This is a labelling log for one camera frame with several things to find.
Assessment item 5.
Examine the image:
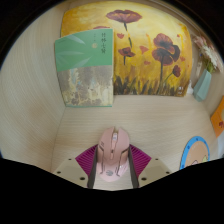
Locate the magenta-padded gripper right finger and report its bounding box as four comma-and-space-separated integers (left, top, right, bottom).
127, 143, 173, 189

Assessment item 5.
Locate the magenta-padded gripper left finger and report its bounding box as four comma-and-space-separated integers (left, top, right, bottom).
52, 143, 100, 190

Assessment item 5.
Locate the pink computer mouse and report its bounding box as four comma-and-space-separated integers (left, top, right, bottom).
96, 125, 131, 183

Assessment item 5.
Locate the round blue-rimmed cartoon mouse pad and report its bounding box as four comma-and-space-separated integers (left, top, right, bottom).
179, 135, 211, 171

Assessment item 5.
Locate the orange book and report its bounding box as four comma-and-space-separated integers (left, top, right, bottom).
210, 95, 224, 138

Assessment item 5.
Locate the pale green faceted vase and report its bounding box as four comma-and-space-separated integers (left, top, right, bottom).
193, 68, 213, 103

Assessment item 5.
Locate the green book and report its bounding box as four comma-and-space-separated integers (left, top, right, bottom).
54, 28, 115, 109

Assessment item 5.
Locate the yellow poppy flower painting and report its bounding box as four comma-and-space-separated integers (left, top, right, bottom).
60, 4, 194, 98

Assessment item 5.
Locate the pink and white flower bouquet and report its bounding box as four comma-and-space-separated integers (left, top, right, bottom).
191, 33, 224, 74

